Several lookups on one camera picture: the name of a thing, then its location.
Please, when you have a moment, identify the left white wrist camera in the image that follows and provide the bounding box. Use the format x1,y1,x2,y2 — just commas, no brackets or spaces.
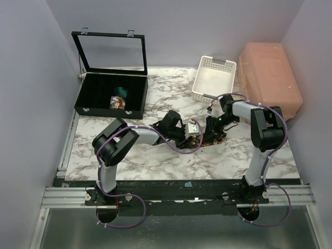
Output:
185,122,201,139

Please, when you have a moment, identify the pink plastic storage box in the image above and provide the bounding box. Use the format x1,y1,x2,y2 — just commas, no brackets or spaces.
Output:
238,43,303,120

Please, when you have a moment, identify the rolled teal tie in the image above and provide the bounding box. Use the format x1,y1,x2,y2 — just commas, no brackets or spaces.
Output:
114,87,129,99

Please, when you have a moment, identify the black display box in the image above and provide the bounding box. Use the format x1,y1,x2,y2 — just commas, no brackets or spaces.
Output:
71,29,148,119

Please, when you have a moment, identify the rolled patterned tie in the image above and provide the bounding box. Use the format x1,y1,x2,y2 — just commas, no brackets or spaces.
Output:
109,96,126,109

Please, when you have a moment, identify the white plastic basket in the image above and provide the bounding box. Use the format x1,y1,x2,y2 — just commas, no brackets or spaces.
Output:
192,56,237,104

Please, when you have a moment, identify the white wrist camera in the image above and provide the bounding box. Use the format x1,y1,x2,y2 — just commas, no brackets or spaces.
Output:
207,106,220,118
185,122,201,139

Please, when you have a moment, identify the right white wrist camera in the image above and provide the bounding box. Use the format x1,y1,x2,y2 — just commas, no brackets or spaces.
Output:
207,106,220,118

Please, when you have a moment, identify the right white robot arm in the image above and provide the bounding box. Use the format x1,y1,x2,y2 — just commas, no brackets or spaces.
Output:
202,93,288,203

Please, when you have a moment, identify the colourful patterned necktie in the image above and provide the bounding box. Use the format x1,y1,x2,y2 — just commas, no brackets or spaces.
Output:
189,133,227,148

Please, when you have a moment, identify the aluminium extrusion rail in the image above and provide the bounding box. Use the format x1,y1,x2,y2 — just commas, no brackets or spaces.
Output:
41,187,91,209

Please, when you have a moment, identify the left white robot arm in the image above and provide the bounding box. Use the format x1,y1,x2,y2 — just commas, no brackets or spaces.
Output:
92,110,203,205

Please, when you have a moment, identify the black mounting rail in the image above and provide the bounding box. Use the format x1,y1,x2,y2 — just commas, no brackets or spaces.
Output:
51,178,311,216

